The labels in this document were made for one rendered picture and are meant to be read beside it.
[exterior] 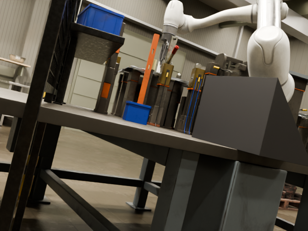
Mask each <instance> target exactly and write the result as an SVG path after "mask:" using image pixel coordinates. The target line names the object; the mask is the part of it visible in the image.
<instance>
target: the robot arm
mask: <svg viewBox="0 0 308 231"><path fill-rule="evenodd" d="M287 13H288V6H287V4H286V3H283V2H282V0H256V4H255V5H248V6H244V7H239V8H234V9H228V10H225V11H221V12H218V13H216V14H213V15H211V16H209V17H207V18H204V19H194V18H193V17H192V16H188V15H184V14H183V4H182V3H181V2H180V1H177V0H172V1H170V2H169V4H168V6H167V8H166V11H165V16H164V25H163V29H162V37H161V40H162V41H163V42H164V43H163V44H162V47H161V51H160V55H159V63H158V67H157V71H156V72H158V73H160V70H161V66H162V61H163V60H165V56H166V53H167V50H168V46H169V43H170V38H171V36H176V33H179V34H182V35H185V34H188V33H191V32H192V31H193V30H194V29H198V28H205V27H208V26H212V25H215V24H218V23H221V22H226V21H241V22H248V23H257V30H256V31H255V32H254V33H253V34H252V36H251V37H250V39H249V42H248V45H247V67H248V73H249V77H278V79H279V81H280V84H281V87H282V89H283V92H284V95H285V97H286V100H287V102H289V101H290V99H291V98H292V96H293V93H294V89H295V83H294V80H293V78H292V76H291V75H290V74H289V67H290V43H289V39H288V37H287V35H286V34H285V32H284V31H283V30H281V21H282V20H284V19H286V17H287Z"/></svg>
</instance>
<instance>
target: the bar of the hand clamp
mask: <svg viewBox="0 0 308 231"><path fill-rule="evenodd" d="M177 40H178V37H175V36H171V38H170V43H169V46H168V50H167V53H166V56H165V63H166V61H167V59H168V58H169V57H170V55H171V53H172V51H173V49H174V47H175V46H176V43H177Z"/></svg>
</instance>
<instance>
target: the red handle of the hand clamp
mask: <svg viewBox="0 0 308 231"><path fill-rule="evenodd" d="M178 48H179V46H178V45H176V46H175V47H174V49H173V51H172V53H171V55H170V57H169V58H168V60H167V62H166V63H167V64H169V63H170V61H171V59H172V58H173V56H174V54H175V53H176V52H177V50H178Z"/></svg>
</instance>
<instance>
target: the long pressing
mask: <svg viewBox="0 0 308 231"><path fill-rule="evenodd" d="M124 70H125V71H127V72H129V71H131V70H137V71H140V72H141V75H142V76H144V73H145V69H143V68H140V67H137V66H128V67H126V68H124ZM153 74H154V76H155V77H158V76H159V75H160V73H158V72H153ZM171 80H173V81H175V80H176V81H180V83H182V87H186V88H188V85H189V81H186V80H183V79H179V78H176V77H171ZM298 116H301V117H302V118H306V119H308V115H306V114H303V113H300V112H299V114H298Z"/></svg>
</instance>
